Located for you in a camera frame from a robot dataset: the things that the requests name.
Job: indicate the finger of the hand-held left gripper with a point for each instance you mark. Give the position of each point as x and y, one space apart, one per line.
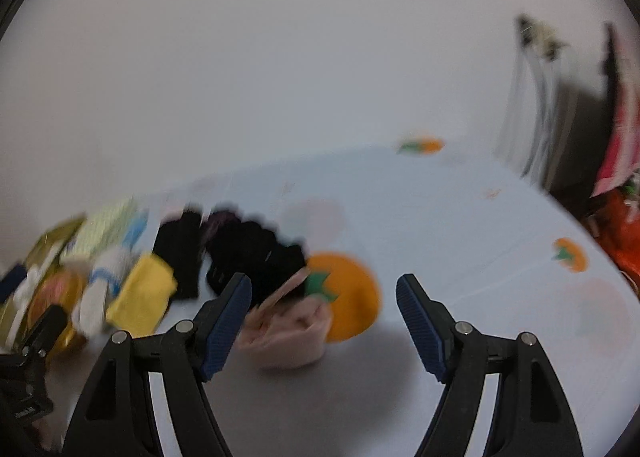
47 329

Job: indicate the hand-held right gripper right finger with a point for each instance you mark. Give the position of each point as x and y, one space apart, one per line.
420 332

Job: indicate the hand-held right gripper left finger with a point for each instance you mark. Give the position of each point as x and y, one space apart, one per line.
227 332

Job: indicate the pink sock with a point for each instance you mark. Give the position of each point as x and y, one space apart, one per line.
290 339

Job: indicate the white blue striped sock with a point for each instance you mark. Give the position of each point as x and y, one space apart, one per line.
100 294

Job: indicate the black sock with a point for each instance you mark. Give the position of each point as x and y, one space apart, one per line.
257 257
177 257

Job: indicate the gold tin box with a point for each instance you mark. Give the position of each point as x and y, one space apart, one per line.
47 242

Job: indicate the purple sock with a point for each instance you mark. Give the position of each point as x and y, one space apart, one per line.
221 223

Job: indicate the pink lidded gold can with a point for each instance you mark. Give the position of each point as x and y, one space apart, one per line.
54 296

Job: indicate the yellow sock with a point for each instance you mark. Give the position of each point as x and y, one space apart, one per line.
142 297

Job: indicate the persimmon printed tablecloth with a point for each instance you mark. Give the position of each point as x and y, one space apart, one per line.
450 237

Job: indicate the yellow patterned tissue pack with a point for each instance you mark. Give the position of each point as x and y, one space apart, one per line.
102 227

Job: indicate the orange bag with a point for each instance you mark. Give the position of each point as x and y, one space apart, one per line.
620 237

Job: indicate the red and white cloth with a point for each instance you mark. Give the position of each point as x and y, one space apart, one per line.
620 137

